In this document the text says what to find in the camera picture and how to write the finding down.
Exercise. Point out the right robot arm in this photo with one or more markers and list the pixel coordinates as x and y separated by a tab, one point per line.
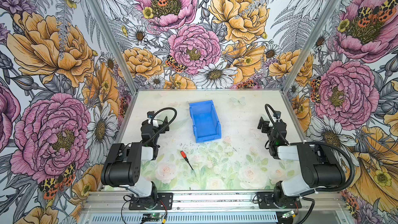
319	168

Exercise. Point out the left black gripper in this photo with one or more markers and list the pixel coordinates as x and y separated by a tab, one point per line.
151	121

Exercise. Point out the red handled screwdriver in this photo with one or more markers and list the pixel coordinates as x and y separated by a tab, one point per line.
186	159

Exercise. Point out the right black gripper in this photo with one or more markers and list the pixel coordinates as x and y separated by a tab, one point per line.
268	124

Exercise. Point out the right corner aluminium post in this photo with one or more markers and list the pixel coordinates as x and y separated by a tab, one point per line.
305	51

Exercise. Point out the green circuit board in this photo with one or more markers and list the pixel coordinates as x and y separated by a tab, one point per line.
289	214
154	217

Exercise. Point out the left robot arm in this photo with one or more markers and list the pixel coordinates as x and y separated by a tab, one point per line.
122	167

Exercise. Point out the left corner aluminium post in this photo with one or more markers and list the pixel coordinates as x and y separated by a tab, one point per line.
96	9

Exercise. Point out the aluminium front rail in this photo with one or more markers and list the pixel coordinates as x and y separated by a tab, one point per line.
215	207

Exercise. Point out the green circuit board left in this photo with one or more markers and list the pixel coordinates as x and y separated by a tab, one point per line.
154	217

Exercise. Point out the green circuit board right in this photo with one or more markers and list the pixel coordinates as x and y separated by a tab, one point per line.
289	214

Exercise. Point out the blue plastic bin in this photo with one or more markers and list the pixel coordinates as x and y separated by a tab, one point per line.
206	124

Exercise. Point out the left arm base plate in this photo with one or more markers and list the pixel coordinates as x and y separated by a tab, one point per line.
163	201

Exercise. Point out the corner aluminium post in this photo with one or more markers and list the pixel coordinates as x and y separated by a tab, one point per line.
305	51
96	9

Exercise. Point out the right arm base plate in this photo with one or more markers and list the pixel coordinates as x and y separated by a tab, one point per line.
268	200

